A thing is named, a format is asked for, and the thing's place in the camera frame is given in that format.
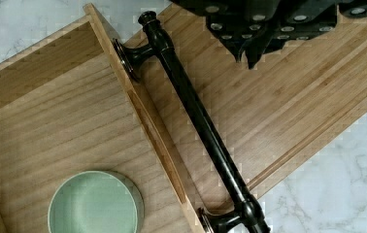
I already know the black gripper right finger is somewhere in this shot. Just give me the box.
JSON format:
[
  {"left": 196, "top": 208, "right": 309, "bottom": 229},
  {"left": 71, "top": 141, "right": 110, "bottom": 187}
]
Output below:
[{"left": 245, "top": 6, "right": 337, "bottom": 69}]

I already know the black metal drawer handle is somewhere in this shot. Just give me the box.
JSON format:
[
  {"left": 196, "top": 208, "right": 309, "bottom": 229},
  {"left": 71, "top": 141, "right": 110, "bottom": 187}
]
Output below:
[{"left": 113, "top": 11, "right": 270, "bottom": 233}]

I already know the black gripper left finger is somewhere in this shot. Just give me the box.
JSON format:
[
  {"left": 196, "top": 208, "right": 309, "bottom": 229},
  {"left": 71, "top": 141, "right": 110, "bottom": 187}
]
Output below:
[{"left": 206, "top": 16, "right": 281, "bottom": 63}]

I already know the wooden drawer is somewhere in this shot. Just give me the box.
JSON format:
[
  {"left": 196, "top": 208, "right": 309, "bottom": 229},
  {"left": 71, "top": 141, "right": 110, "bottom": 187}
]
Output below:
[{"left": 0, "top": 4, "right": 204, "bottom": 233}]

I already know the green ceramic bowl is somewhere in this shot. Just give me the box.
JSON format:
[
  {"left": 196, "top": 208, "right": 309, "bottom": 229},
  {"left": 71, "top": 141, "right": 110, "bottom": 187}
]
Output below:
[{"left": 48, "top": 171, "right": 145, "bottom": 233}]

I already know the bamboo cutting board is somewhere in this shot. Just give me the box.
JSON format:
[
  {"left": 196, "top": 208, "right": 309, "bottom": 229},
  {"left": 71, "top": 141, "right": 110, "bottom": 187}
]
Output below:
[{"left": 125, "top": 6, "right": 367, "bottom": 214}]

